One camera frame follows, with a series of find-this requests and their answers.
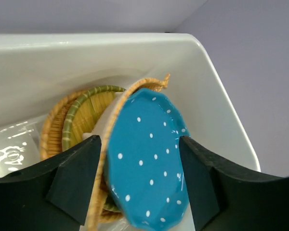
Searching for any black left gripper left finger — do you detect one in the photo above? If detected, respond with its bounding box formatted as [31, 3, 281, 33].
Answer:
[0, 135, 101, 231]

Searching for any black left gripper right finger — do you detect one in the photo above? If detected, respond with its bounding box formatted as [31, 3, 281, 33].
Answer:
[179, 136, 289, 231]

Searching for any boat-shaped orange woven basket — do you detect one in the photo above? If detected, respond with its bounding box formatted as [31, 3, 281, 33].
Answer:
[82, 74, 170, 231]

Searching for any round orange woven plate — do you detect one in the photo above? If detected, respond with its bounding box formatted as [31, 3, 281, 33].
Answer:
[40, 90, 123, 224]

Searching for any blue polka-dot ceramic plate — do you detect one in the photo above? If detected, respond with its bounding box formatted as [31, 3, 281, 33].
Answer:
[105, 89, 189, 231]

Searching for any round yellow green-rimmed plate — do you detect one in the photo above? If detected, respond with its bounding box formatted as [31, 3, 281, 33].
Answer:
[62, 85, 126, 213]

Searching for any white plastic bin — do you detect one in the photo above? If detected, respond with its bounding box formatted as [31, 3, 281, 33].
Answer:
[0, 33, 261, 231]

